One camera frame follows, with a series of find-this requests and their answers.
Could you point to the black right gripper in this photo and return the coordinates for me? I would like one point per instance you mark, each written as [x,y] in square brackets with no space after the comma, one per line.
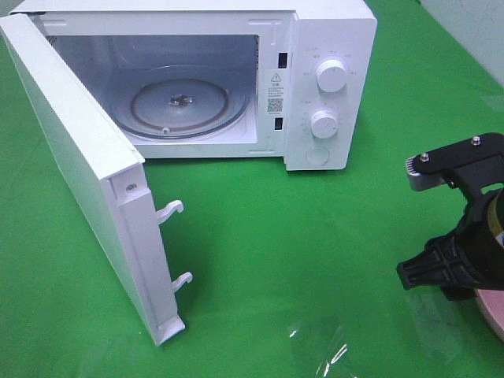
[469,257]

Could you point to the pink round plate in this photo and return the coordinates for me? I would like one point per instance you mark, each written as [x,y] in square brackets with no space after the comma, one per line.
[491,305]

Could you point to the round door release button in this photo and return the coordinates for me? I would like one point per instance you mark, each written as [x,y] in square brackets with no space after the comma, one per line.
[317,156]

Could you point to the white control knob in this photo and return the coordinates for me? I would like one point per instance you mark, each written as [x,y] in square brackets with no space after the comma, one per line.
[324,124]
[331,75]

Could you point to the white microwave door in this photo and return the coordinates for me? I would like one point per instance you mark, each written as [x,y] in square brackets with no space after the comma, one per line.
[105,174]

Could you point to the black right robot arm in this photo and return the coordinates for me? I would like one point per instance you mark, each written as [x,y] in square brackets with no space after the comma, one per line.
[469,257]

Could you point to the white microwave oven body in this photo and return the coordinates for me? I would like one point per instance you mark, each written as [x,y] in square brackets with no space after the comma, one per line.
[277,43]

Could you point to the glass microwave turntable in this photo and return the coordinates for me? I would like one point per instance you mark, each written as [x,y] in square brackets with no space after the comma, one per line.
[180,101]

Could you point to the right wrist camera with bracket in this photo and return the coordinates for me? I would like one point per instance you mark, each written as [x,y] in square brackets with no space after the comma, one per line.
[468,165]

